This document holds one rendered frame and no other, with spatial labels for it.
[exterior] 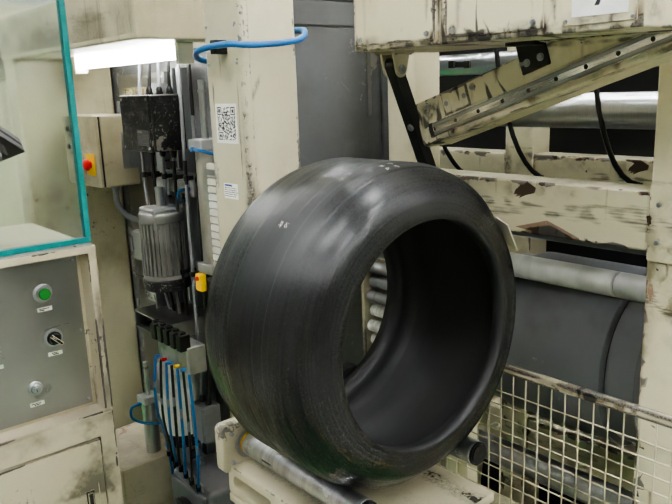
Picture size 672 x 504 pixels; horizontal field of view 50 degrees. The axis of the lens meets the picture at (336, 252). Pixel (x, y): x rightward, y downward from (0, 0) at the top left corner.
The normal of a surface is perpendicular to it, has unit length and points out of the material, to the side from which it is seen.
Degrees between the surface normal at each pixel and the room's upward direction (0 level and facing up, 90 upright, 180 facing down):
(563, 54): 90
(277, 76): 90
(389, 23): 90
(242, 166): 90
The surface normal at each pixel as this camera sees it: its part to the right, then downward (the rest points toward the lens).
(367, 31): -0.76, 0.17
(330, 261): 0.00, -0.27
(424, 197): 0.63, -0.04
